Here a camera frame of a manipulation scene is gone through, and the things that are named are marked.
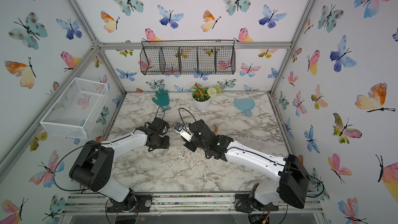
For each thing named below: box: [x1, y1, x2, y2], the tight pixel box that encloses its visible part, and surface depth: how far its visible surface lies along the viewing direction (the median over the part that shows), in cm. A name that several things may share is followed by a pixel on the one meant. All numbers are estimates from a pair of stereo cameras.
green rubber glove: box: [151, 88, 170, 107], surface depth 120 cm
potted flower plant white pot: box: [190, 82, 223, 110], surface depth 103 cm
